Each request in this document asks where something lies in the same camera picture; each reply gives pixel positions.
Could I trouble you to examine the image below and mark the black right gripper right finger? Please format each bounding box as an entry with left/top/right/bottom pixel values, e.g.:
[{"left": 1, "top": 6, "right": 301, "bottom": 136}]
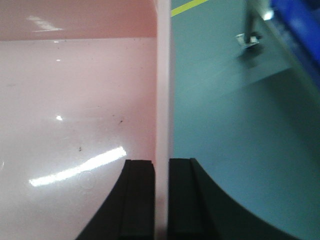
[{"left": 168, "top": 158, "right": 295, "bottom": 240}]

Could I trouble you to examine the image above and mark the metal rack leg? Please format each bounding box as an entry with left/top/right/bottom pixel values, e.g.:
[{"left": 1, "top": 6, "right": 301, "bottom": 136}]
[{"left": 235, "top": 0, "right": 262, "bottom": 50}]

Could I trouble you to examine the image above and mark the blue plastic crate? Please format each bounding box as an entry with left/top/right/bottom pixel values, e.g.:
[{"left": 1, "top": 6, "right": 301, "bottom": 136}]
[{"left": 271, "top": 0, "right": 320, "bottom": 86}]

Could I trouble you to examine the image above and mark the pink plastic bin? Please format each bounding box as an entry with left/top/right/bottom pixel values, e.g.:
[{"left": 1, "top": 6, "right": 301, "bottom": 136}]
[{"left": 0, "top": 0, "right": 174, "bottom": 240}]

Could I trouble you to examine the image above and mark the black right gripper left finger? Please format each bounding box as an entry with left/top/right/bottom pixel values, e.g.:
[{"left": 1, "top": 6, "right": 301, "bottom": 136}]
[{"left": 77, "top": 159, "right": 155, "bottom": 240}]

